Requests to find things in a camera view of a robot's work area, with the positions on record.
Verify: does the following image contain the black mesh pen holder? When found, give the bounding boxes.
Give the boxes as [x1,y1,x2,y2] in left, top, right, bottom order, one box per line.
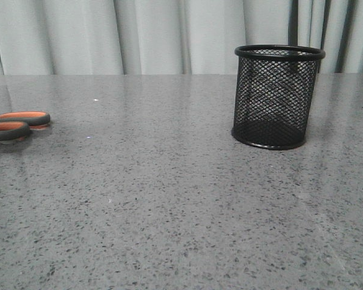
[232,45,325,150]

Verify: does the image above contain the light grey curtain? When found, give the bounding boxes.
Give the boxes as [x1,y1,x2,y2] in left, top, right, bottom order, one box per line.
[0,1,363,75]

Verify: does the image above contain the grey and orange scissors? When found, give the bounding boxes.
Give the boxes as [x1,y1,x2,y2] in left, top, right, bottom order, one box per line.
[0,111,51,142]

